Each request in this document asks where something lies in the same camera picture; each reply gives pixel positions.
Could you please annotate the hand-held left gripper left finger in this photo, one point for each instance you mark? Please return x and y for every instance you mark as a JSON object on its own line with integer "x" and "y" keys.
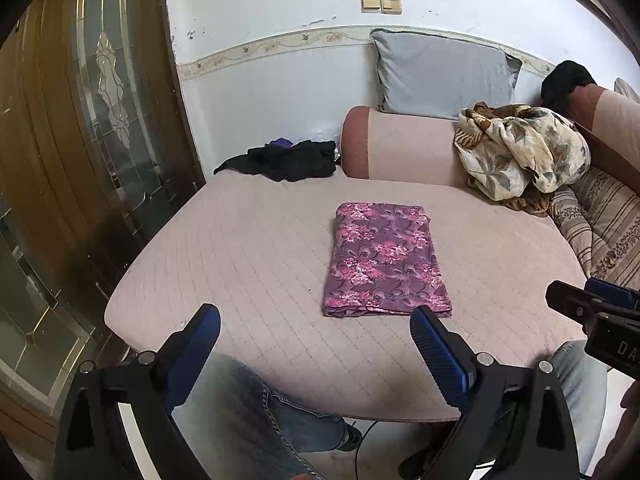
{"x": 195, "y": 350}

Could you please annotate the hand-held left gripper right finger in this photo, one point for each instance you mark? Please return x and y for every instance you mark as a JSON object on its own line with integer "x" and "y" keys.
{"x": 440, "y": 355}

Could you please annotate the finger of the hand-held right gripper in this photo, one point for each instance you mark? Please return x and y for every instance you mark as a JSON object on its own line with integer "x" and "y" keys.
{"x": 572, "y": 302}
{"x": 612, "y": 292}

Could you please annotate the purple floral shirt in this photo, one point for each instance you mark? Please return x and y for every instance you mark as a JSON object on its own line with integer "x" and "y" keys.
{"x": 385, "y": 260}

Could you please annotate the person's right forearm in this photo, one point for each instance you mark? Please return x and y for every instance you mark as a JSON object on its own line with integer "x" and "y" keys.
{"x": 632, "y": 435}

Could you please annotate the black clothes pile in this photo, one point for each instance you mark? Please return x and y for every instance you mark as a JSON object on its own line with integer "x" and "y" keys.
{"x": 290, "y": 162}

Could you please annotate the person's right leg in jeans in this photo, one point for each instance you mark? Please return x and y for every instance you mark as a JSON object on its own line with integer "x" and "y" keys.
{"x": 580, "y": 385}

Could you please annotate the person's leg in jeans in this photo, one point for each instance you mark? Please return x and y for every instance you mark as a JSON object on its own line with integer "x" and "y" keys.
{"x": 580, "y": 385}
{"x": 240, "y": 410}

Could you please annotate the striped cushion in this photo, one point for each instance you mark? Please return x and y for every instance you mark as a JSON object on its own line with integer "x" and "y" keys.
{"x": 600, "y": 225}

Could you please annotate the person's left leg in jeans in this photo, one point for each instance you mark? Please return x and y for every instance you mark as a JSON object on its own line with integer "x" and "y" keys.
{"x": 240, "y": 410}

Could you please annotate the person's right shoe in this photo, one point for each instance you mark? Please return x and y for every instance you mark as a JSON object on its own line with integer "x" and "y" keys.
{"x": 415, "y": 465}

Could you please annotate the person's shoe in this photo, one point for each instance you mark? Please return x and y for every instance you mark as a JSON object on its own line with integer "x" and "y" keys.
{"x": 350, "y": 437}
{"x": 415, "y": 465}

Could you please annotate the person's left shoe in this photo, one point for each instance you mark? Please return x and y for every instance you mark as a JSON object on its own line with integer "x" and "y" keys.
{"x": 350, "y": 437}

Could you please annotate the brown wooden board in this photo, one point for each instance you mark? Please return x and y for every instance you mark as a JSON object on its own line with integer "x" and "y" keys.
{"x": 610, "y": 152}

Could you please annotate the cream floral blanket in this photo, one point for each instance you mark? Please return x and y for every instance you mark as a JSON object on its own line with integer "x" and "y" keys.
{"x": 520, "y": 155}

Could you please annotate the pink sofa armrest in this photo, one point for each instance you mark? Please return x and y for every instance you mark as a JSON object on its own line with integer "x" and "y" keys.
{"x": 615, "y": 115}

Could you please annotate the pink and brown bolster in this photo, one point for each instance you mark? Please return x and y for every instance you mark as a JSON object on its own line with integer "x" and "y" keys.
{"x": 400, "y": 145}

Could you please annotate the black cloth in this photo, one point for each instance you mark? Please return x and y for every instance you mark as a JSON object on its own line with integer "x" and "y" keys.
{"x": 567, "y": 82}

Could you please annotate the purple cloth piece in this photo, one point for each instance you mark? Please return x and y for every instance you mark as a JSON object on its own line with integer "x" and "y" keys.
{"x": 280, "y": 143}

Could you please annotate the wooden door with leaded glass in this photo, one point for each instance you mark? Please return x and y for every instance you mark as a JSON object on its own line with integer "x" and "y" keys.
{"x": 75, "y": 160}

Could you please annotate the grey pillow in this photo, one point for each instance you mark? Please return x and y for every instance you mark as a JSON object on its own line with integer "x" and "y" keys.
{"x": 440, "y": 75}

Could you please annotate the beige light switch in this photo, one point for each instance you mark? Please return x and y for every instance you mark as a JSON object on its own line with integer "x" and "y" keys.
{"x": 391, "y": 4}
{"x": 371, "y": 3}

